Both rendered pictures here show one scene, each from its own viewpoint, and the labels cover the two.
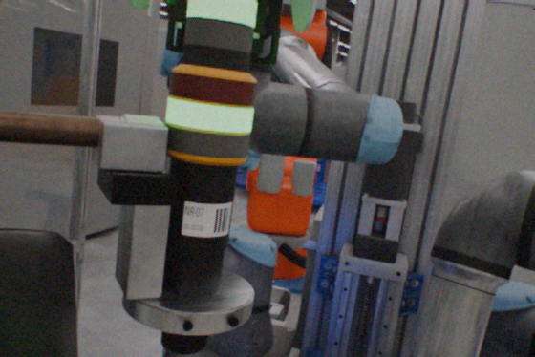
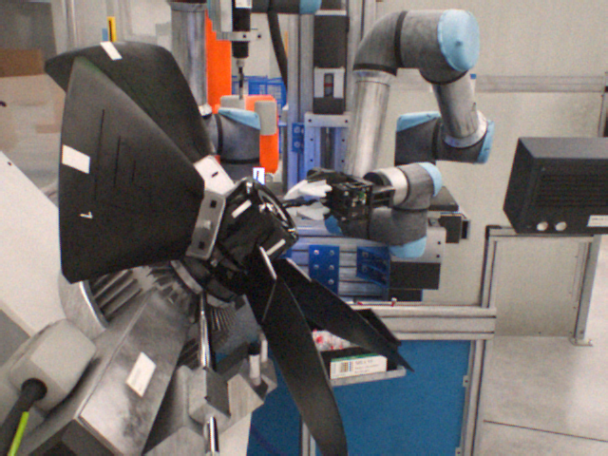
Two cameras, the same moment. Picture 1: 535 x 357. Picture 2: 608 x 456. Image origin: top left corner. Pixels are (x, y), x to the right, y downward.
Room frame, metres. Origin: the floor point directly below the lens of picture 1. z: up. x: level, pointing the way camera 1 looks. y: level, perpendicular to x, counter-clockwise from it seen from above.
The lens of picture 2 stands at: (-0.63, 0.06, 1.45)
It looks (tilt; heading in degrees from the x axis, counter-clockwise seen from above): 18 degrees down; 352
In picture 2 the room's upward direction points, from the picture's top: 1 degrees clockwise
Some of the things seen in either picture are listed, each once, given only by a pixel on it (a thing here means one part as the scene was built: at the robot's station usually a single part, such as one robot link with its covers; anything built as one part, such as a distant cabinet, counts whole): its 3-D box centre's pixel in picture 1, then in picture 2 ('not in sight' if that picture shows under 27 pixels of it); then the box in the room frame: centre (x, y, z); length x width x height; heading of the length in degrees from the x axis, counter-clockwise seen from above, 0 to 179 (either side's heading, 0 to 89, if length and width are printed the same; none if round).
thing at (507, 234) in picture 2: not in sight; (539, 233); (0.55, -0.64, 1.04); 0.24 x 0.03 x 0.03; 83
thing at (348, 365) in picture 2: not in sight; (336, 344); (0.45, -0.16, 0.85); 0.22 x 0.17 x 0.07; 98
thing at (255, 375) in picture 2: not in sight; (254, 363); (0.15, 0.03, 0.99); 0.02 x 0.02 x 0.06
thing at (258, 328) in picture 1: (240, 317); (240, 172); (1.04, 0.02, 1.09); 0.15 x 0.15 x 0.10
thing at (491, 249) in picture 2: not in sight; (489, 267); (0.56, -0.54, 0.96); 0.03 x 0.03 x 0.20; 83
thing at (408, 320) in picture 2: not in sight; (303, 319); (0.62, -0.11, 0.82); 0.90 x 0.04 x 0.08; 83
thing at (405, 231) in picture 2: not in sight; (400, 228); (0.50, -0.30, 1.08); 0.11 x 0.08 x 0.11; 55
